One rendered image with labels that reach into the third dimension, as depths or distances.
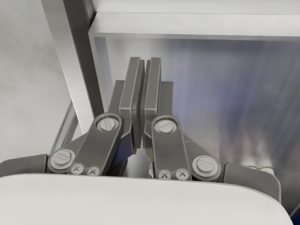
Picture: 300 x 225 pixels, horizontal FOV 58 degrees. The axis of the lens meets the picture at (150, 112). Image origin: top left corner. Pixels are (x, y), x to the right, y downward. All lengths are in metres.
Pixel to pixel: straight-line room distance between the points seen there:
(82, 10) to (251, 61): 0.16
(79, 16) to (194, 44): 0.11
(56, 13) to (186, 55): 0.13
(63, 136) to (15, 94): 0.93
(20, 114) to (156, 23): 1.69
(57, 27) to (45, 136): 1.72
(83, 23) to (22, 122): 1.71
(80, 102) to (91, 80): 0.06
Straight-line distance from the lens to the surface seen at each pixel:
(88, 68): 0.27
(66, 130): 0.88
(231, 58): 0.28
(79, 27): 0.25
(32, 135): 2.02
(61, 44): 0.29
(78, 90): 0.32
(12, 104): 1.83
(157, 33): 0.22
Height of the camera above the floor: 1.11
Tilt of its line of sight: 44 degrees down
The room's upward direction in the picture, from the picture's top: 174 degrees counter-clockwise
